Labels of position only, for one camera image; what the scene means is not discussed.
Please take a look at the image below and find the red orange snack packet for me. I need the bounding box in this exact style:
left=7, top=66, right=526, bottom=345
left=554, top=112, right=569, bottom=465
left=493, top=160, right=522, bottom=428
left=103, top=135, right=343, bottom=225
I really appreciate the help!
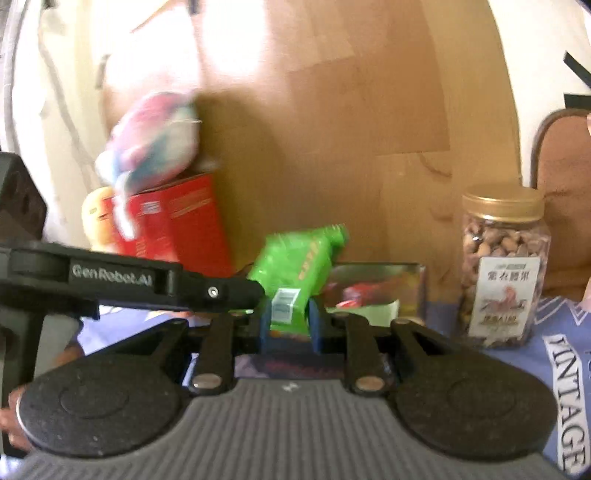
left=322, top=281, right=399, bottom=308

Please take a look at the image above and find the green cracker pack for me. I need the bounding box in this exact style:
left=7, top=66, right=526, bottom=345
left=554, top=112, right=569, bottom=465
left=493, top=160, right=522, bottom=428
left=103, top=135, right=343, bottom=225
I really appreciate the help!
left=247, top=225, right=349, bottom=336

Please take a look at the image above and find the person left hand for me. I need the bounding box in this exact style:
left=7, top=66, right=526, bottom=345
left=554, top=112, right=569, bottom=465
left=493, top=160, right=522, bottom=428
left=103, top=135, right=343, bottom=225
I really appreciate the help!
left=1, top=341, right=85, bottom=454

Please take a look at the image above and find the black sheep print box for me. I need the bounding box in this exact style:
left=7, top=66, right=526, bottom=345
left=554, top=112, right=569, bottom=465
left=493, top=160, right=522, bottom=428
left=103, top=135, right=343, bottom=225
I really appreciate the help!
left=235, top=263, right=427, bottom=380

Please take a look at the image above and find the yellow chick plush toy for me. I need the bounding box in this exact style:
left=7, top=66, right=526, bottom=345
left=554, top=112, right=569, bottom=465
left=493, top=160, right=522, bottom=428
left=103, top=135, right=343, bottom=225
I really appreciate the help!
left=81, top=186, right=115, bottom=253

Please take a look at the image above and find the red gift bag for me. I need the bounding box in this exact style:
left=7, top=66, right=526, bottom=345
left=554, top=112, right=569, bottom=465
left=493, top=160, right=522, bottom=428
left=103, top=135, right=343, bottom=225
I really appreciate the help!
left=114, top=174, right=235, bottom=277

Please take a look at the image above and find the nut jar gold lid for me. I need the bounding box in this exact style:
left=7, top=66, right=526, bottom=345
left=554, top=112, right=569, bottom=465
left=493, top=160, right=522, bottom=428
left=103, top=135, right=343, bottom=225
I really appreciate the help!
left=458, top=183, right=551, bottom=348

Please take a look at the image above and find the pastel unicorn plush toy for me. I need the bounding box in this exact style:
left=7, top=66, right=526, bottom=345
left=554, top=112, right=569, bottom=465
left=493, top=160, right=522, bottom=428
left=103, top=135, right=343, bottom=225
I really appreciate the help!
left=95, top=91, right=200, bottom=241

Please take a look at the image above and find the blue tablecloth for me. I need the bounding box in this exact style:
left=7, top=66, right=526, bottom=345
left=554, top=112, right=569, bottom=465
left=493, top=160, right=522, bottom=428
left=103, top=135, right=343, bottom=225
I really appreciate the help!
left=78, top=297, right=590, bottom=479

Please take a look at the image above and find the wooden board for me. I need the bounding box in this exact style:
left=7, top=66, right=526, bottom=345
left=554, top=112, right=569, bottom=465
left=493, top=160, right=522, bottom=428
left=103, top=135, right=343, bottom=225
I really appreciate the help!
left=102, top=1, right=520, bottom=285

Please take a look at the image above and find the pink snack bag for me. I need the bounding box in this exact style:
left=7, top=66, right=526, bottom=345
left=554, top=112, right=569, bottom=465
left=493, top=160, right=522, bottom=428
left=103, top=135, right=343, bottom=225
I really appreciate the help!
left=580, top=278, right=591, bottom=313

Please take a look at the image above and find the brown chair back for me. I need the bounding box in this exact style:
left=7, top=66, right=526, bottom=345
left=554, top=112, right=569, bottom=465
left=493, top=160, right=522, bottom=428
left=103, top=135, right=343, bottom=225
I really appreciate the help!
left=531, top=109, right=590, bottom=301

